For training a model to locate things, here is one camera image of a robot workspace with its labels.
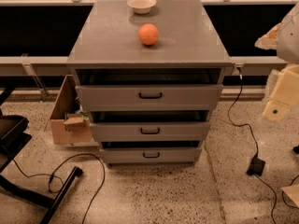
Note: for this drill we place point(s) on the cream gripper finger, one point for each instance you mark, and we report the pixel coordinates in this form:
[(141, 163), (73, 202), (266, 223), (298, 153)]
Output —
[(284, 95)]

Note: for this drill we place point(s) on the black power adapter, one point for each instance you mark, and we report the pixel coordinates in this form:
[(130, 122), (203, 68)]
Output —
[(256, 166)]

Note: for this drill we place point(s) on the grey railing beam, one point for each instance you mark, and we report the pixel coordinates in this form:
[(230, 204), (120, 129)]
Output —
[(56, 66)]

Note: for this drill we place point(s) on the white bowl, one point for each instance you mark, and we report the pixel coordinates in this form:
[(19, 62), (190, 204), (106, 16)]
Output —
[(141, 6)]

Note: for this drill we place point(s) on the grey bottom drawer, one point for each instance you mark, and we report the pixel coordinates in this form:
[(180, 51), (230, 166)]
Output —
[(150, 155)]

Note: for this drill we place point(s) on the grey top drawer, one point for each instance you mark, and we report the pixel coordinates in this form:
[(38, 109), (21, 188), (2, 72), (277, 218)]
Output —
[(148, 97)]

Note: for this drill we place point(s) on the orange fruit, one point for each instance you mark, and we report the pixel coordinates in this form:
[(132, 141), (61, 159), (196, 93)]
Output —
[(148, 34)]

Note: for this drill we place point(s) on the grey drawer cabinet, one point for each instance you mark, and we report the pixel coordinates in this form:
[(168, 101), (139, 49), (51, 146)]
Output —
[(109, 52)]

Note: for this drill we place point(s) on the grey drawer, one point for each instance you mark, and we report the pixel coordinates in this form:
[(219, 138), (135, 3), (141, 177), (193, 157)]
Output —
[(150, 155), (153, 131), (148, 97)]

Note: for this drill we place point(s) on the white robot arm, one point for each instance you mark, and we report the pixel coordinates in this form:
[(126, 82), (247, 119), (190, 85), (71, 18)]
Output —
[(284, 38)]

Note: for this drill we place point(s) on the paper sheet on floor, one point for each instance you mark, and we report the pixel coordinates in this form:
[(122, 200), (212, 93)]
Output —
[(293, 193)]

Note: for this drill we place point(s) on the cardboard box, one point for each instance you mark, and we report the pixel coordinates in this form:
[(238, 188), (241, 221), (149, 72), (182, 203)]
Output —
[(68, 125)]

